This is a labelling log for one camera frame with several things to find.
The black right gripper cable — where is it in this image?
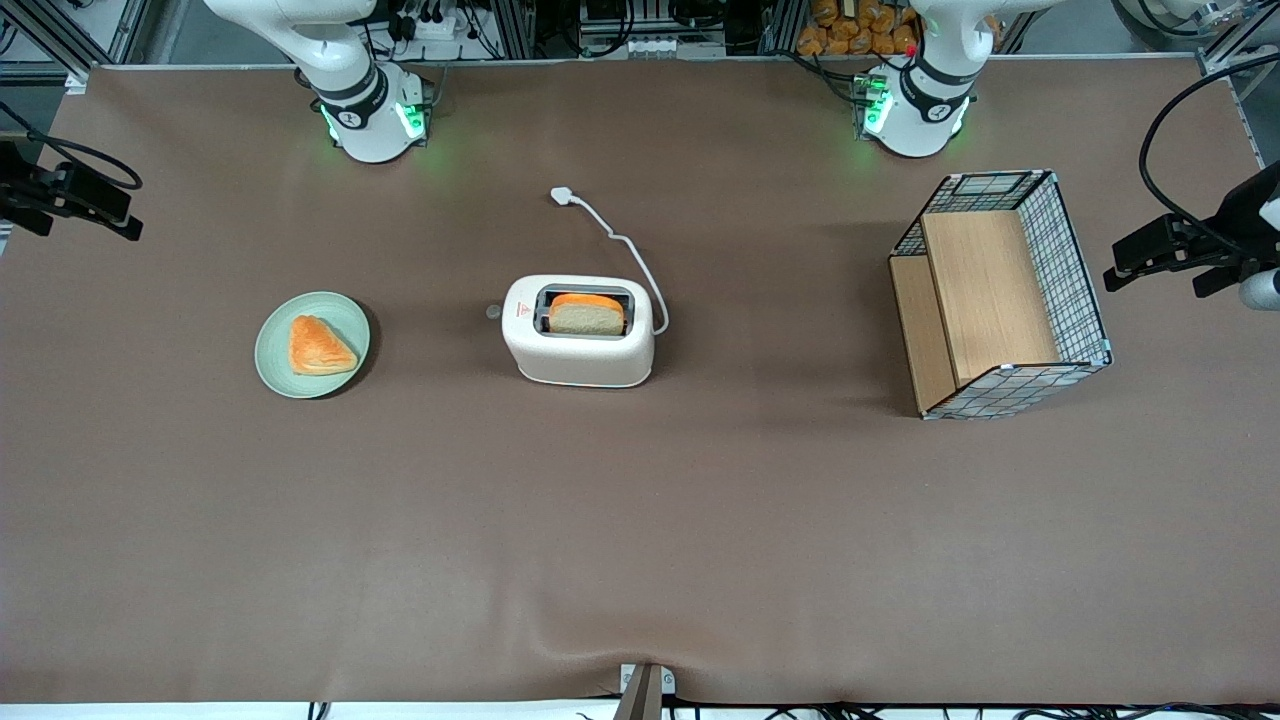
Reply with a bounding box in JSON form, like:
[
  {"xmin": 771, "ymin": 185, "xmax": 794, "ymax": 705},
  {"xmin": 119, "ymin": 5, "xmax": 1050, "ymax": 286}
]
[{"xmin": 0, "ymin": 100, "xmax": 144, "ymax": 191}]

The bag of orange breads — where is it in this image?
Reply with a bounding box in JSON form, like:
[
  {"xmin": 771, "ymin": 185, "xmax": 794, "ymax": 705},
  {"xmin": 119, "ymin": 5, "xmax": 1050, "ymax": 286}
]
[{"xmin": 797, "ymin": 0, "xmax": 921, "ymax": 57}]

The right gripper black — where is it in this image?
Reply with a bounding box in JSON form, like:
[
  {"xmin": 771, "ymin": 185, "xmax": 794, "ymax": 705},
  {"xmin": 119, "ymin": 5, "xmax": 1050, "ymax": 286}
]
[{"xmin": 0, "ymin": 145, "xmax": 143, "ymax": 241}]

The wire basket with wooden shelves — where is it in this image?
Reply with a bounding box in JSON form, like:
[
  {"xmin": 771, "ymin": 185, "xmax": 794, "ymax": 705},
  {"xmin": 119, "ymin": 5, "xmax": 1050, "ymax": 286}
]
[{"xmin": 889, "ymin": 170, "xmax": 1114, "ymax": 421}]

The black electronics unit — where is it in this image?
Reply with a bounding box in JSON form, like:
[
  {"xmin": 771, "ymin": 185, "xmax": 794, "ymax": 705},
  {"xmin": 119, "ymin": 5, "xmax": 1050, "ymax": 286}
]
[{"xmin": 578, "ymin": 0, "xmax": 731, "ymax": 39}]

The grey metal camera bracket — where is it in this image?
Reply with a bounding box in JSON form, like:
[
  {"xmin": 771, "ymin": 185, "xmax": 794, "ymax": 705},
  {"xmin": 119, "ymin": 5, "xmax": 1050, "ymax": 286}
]
[{"xmin": 614, "ymin": 663, "xmax": 677, "ymax": 720}]

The toast slice with orange crust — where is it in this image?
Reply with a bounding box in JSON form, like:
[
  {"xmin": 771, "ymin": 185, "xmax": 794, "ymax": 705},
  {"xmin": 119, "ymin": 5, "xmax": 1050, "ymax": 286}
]
[{"xmin": 549, "ymin": 294, "xmax": 627, "ymax": 337}]

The white power strip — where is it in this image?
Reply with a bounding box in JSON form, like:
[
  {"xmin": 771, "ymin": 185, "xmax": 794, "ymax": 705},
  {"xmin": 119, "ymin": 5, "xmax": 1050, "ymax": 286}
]
[
  {"xmin": 585, "ymin": 37, "xmax": 728, "ymax": 59},
  {"xmin": 385, "ymin": 5, "xmax": 483, "ymax": 43}
]

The brown table cover mat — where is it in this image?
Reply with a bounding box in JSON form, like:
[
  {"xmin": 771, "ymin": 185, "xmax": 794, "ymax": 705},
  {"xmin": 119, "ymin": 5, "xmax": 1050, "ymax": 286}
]
[{"xmin": 0, "ymin": 58, "xmax": 1280, "ymax": 707}]

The white toaster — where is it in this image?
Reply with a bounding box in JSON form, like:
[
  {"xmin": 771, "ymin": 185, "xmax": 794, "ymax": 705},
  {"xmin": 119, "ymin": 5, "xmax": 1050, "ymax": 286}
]
[{"xmin": 502, "ymin": 275, "xmax": 656, "ymax": 389}]

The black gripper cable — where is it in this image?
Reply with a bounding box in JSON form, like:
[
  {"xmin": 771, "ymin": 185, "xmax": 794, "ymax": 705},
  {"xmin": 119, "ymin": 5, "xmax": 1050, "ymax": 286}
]
[
  {"xmin": 1139, "ymin": 55, "xmax": 1280, "ymax": 256},
  {"xmin": 0, "ymin": 100, "xmax": 144, "ymax": 191}
]

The triangular orange pastry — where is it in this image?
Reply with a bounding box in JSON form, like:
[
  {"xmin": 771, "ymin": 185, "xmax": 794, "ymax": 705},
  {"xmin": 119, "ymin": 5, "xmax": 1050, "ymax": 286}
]
[{"xmin": 289, "ymin": 315, "xmax": 360, "ymax": 377}]

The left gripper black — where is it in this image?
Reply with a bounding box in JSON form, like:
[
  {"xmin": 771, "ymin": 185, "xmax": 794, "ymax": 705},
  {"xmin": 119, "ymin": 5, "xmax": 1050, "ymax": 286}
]
[{"xmin": 1105, "ymin": 160, "xmax": 1280, "ymax": 298}]

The pale green plate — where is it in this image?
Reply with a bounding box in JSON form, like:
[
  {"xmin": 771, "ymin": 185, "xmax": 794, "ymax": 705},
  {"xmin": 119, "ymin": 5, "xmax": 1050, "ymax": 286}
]
[{"xmin": 254, "ymin": 292, "xmax": 371, "ymax": 400}]

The white toaster cable with plug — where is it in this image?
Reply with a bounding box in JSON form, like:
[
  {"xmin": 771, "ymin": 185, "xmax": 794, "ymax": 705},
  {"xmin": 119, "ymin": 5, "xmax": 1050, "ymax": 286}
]
[{"xmin": 550, "ymin": 187, "xmax": 670, "ymax": 337}]

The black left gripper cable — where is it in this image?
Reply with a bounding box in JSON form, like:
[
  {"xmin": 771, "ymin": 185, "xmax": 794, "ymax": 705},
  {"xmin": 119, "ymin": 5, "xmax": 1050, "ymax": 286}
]
[{"xmin": 1139, "ymin": 55, "xmax": 1280, "ymax": 256}]

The aluminium frame profile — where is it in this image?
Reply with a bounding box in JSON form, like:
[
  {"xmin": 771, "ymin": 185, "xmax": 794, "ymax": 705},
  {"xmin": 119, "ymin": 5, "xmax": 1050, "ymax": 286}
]
[
  {"xmin": 0, "ymin": 0, "xmax": 151, "ymax": 93},
  {"xmin": 1195, "ymin": 0, "xmax": 1280, "ymax": 109}
]

